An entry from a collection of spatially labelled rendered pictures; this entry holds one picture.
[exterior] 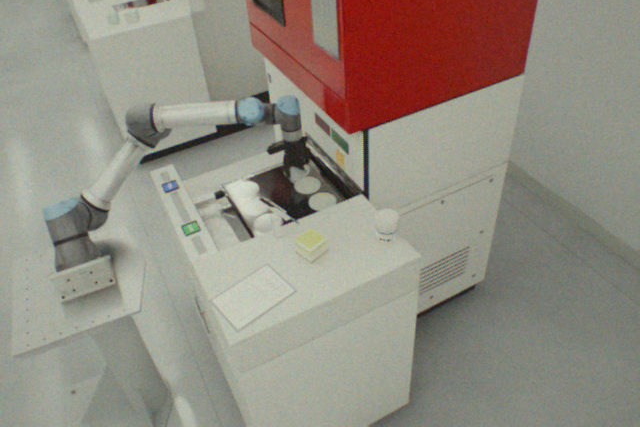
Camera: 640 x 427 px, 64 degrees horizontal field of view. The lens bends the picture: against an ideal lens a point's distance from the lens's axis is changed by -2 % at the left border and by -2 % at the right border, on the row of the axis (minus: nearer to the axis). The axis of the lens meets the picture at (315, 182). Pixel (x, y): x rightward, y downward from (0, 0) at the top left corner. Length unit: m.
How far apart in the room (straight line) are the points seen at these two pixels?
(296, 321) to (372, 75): 0.75
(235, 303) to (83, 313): 0.57
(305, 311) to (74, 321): 0.78
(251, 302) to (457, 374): 1.26
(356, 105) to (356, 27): 0.25
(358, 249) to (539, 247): 1.66
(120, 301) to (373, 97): 1.05
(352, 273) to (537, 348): 1.33
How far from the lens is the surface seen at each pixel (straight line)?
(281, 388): 1.75
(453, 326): 2.68
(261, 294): 1.55
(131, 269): 1.96
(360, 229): 1.71
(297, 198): 1.94
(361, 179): 1.81
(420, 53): 1.69
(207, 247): 1.73
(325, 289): 1.54
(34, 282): 2.08
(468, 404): 2.48
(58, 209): 1.90
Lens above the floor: 2.16
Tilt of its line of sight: 39 degrees down
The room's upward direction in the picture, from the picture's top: 5 degrees counter-clockwise
